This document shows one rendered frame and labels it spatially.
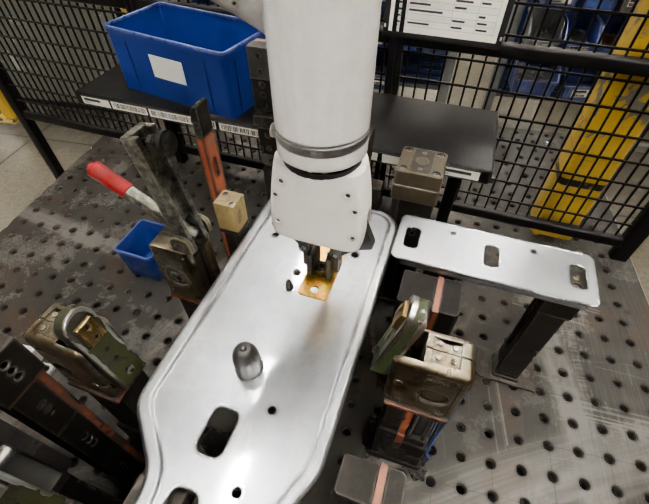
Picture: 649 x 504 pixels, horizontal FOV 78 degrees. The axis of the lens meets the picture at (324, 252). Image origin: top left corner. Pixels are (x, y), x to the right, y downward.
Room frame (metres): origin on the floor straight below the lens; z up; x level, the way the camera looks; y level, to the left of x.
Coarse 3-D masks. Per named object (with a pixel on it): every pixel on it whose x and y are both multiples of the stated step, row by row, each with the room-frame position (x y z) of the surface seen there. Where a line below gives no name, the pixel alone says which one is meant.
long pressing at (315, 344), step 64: (256, 256) 0.39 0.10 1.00; (384, 256) 0.40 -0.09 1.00; (192, 320) 0.28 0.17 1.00; (256, 320) 0.28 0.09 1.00; (320, 320) 0.28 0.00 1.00; (192, 384) 0.20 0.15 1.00; (256, 384) 0.20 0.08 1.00; (320, 384) 0.20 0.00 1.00; (192, 448) 0.13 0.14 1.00; (256, 448) 0.13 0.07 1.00; (320, 448) 0.13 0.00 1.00
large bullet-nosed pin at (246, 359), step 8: (240, 344) 0.22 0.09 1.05; (248, 344) 0.22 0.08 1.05; (232, 352) 0.22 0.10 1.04; (240, 352) 0.21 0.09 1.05; (248, 352) 0.21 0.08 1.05; (256, 352) 0.22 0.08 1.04; (232, 360) 0.21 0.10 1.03; (240, 360) 0.20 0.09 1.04; (248, 360) 0.21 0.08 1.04; (256, 360) 0.21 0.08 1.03; (240, 368) 0.20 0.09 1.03; (248, 368) 0.20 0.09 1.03; (256, 368) 0.21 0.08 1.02; (240, 376) 0.20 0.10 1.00; (248, 376) 0.20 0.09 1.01; (256, 376) 0.20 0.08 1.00
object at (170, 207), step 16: (144, 128) 0.40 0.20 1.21; (128, 144) 0.37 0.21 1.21; (144, 144) 0.38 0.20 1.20; (160, 144) 0.37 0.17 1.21; (176, 144) 0.38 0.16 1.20; (144, 160) 0.37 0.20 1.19; (160, 160) 0.39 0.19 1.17; (144, 176) 0.37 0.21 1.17; (160, 176) 0.38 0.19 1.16; (176, 176) 0.39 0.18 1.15; (160, 192) 0.37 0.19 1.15; (176, 192) 0.39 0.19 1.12; (160, 208) 0.37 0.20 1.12; (176, 208) 0.37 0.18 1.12; (192, 208) 0.39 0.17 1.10; (176, 224) 0.36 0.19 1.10; (192, 224) 0.39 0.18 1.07; (192, 240) 0.37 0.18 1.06
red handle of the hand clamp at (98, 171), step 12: (96, 168) 0.41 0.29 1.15; (108, 168) 0.42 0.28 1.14; (96, 180) 0.41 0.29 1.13; (108, 180) 0.41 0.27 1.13; (120, 180) 0.41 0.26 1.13; (120, 192) 0.40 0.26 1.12; (132, 192) 0.40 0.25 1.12; (144, 204) 0.39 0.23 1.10; (156, 204) 0.40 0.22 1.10; (156, 216) 0.39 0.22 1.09; (192, 228) 0.38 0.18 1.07
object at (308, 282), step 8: (320, 248) 0.36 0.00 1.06; (328, 248) 0.36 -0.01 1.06; (320, 256) 0.34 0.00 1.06; (344, 256) 0.34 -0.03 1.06; (320, 264) 0.32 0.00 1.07; (320, 272) 0.31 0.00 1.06; (304, 280) 0.30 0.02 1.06; (312, 280) 0.30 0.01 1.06; (320, 280) 0.30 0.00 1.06; (304, 288) 0.29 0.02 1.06; (320, 288) 0.29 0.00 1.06; (328, 288) 0.29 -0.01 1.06; (312, 296) 0.28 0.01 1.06; (320, 296) 0.28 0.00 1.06; (328, 296) 0.28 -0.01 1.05
